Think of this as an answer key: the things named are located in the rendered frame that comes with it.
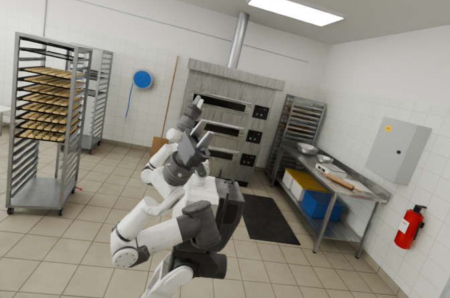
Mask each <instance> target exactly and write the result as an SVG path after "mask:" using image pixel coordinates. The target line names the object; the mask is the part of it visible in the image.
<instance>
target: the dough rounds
mask: <svg viewBox="0 0 450 298"><path fill-rule="evenodd" d="M77 128H78V127H77V126H75V127H74V128H73V129H72V130H71V131H70V135H71V134H72V133H73V132H74V131H75V130H76V129H77ZM18 137H29V138H35V139H46V140H52V141H63V142H65V139H66V136H65V135H63V134H59V133H49V132H44V131H34V130H28V131H26V132H24V133H22V134H20V135H19V136H18Z"/></svg>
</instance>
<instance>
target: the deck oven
mask: <svg viewBox="0 0 450 298"><path fill-rule="evenodd" d="M187 68H188V69H189V70H188V74H187V80H186V84H185V90H184V94H183V100H182V104H181V110H180V114H179V119H180V118H181V116H182V115H183V116H185V113H184V112H185V110H186V108H187V105H188V103H189V102H190V103H192V102H193V101H194V99H195V98H196V96H197V95H199V96H201V98H200V99H203V100H204V102H203V104H202V107H201V109H200V110H201V111H202V113H201V115H199V116H198V118H197V120H195V121H194V122H196V123H195V125H194V127H193V129H194V128H195V126H196V125H197V124H198V123H199V122H200V120H201V119H202V120H205V121H207V124H206V126H205V128H204V130H203V131H202V134H201V135H200V136H201V138H203V137H204V136H205V134H206V133H207V132H208V131H211V132H214V134H215V135H214V136H213V138H212V140H211V141H210V144H209V145H208V147H207V148H208V150H209V152H210V156H209V159H208V163H209V170H210V173H209V175H210V176H212V177H216V178H218V174H219V171H220V168H221V167H222V173H221V176H220V179H225V180H230V181H232V179H233V180H234V181H237V182H238V185H239V186H241V187H246V188H247V185H248V182H249V183H251V180H252V176H253V173H254V169H255V166H256V162H257V159H258V154H259V151H260V147H261V145H262V141H263V137H264V134H265V130H266V127H267V123H268V120H269V116H270V113H271V109H272V105H273V101H274V99H275V95H276V91H277V90H279V91H283V89H284V87H285V81H282V80H277V79H274V78H269V77H266V76H261V75H258V74H253V73H250V72H245V71H242V70H237V69H233V68H229V67H225V66H221V65H217V64H213V63H209V62H205V61H201V60H197V59H193V58H188V62H187ZM178 122H179V121H178Z"/></svg>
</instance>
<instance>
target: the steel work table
mask: <svg viewBox="0 0 450 298"><path fill-rule="evenodd" d="M280 146H281V152H280V154H279V158H278V161H277V165H276V168H275V172H274V175H273V178H272V182H271V187H273V184H274V181H275V178H276V180H277V181H278V182H279V183H280V185H281V186H282V188H283V189H284V190H285V191H286V193H287V194H288V196H289V197H290V198H291V199H292V201H293V203H294V204H295V205H296V206H297V208H298V209H299V211H300V212H301V213H302V215H303V216H304V217H305V219H306V220H307V221H308V223H309V224H310V225H311V227H312V228H313V229H314V231H315V232H316V233H317V235H318V236H317V239H316V241H315V245H314V247H313V253H316V252H317V250H318V248H319V244H320V242H321V239H322V238H328V239H333V240H343V241H348V242H357V243H360V244H359V247H358V249H357V251H356V254H355V257H356V258H357V259H359V257H360V255H361V253H362V250H363V248H364V245H365V243H366V241H367V238H368V235H369V233H370V231H371V228H372V225H373V223H374V221H375V219H376V216H377V213H378V211H379V209H380V206H381V204H382V203H386V202H387V200H388V197H389V195H390V193H389V192H388V191H386V190H384V189H383V188H381V187H380V186H378V185H376V184H375V183H374V182H372V181H370V180H369V179H367V178H366V177H364V176H363V175H361V174H359V173H358V172H356V171H354V170H353V169H351V168H350V167H348V166H347V165H345V164H343V163H342V162H341V161H338V160H337V159H336V158H334V157H332V156H331V155H329V154H328V153H326V152H325V151H323V150H321V149H320V148H318V147H317V148H318V149H319V151H318V152H317V153H316V154H315V155H304V154H302V153H301V152H300V151H299V150H298V148H297V147H293V146H289V145H283V144H280ZM315 147H316V146H315ZM283 150H285V151H286V152H287V153H288V154H289V155H291V156H292V157H293V158H294V159H295V160H296V161H298V162H299V163H300V164H301V165H302V166H303V167H304V168H305V169H306V170H305V172H310V173H311V174H312V175H313V176H314V177H316V178H317V179H318V180H319V181H320V182H321V183H322V184H323V185H324V186H325V187H326V188H327V189H329V190H330V191H331V192H332V193H333V194H332V197H331V200H330V202H329V206H328V208H327V211H326V213H325V217H324V219H318V218H312V217H311V216H310V215H309V214H308V213H307V212H306V210H305V209H304V208H303V206H302V205H301V202H300V201H298V200H297V199H296V197H295V196H294V195H293V194H292V193H291V190H290V189H288V187H287V186H286V185H285V184H284V182H283V178H282V177H276V174H277V170H278V168H279V164H280V161H281V157H282V154H283ZM317 155H324V156H327V157H330V158H332V159H333V162H332V163H330V165H335V166H336V167H338V168H340V169H342V170H343V171H345V172H346V174H347V176H346V179H350V180H354V181H358V182H360V183H361V184H362V185H364V186H365V187H366V188H367V189H369V190H370V191H371V192H372V194H371V193H368V192H363V191H362V193H360V192H358V191H356V190H351V189H349V188H347V187H345V186H343V185H341V184H339V183H337V182H335V181H333V180H331V179H329V178H327V176H326V175H324V174H322V173H321V171H320V170H318V169H317V168H316V167H315V166H316V163H319V164H321V163H320V162H318V160H317ZM338 195H339V196H347V197H351V198H358V199H363V200H370V201H375V202H376V205H375V207H374V209H373V212H372V215H371V217H370V219H369V222H368V225H367V227H366V229H365V232H364V235H363V237H362V239H361V241H360V240H359V239H358V238H357V237H356V236H355V235H354V234H353V233H352V232H351V231H350V229H349V228H348V227H347V226H346V225H345V224H344V223H343V222H342V221H341V220H340V219H339V220H338V221H333V220H329V217H330V214H331V211H332V209H333V206H334V204H335V200H336V198H337V196H338Z"/></svg>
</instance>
